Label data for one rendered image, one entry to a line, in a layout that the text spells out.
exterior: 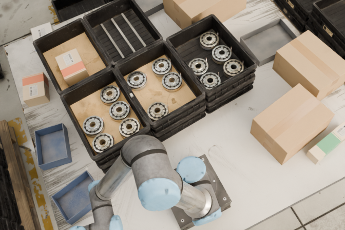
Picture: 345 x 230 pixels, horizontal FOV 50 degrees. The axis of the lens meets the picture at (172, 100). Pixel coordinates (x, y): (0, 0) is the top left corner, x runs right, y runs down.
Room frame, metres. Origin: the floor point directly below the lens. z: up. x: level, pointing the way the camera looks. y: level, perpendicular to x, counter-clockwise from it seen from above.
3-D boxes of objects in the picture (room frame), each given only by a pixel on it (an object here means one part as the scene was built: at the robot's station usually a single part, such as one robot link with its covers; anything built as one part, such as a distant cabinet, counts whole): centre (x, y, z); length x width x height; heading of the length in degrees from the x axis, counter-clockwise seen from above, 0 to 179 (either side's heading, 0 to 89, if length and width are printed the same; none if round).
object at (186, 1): (1.57, -0.31, 0.80); 0.40 x 0.30 x 0.20; 115
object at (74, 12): (2.19, 0.55, 0.26); 0.40 x 0.30 x 0.23; 105
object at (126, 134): (0.80, 0.23, 0.86); 0.10 x 0.10 x 0.01
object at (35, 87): (1.21, 0.73, 0.74); 0.16 x 0.12 x 0.07; 4
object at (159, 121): (0.99, 0.05, 0.92); 0.40 x 0.30 x 0.02; 21
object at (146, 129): (0.88, 0.33, 0.92); 0.40 x 0.30 x 0.02; 21
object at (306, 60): (0.97, -0.73, 0.78); 0.30 x 0.22 x 0.16; 24
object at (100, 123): (0.85, 0.40, 0.86); 0.10 x 0.10 x 0.01
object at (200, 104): (0.99, 0.05, 0.87); 0.40 x 0.30 x 0.11; 21
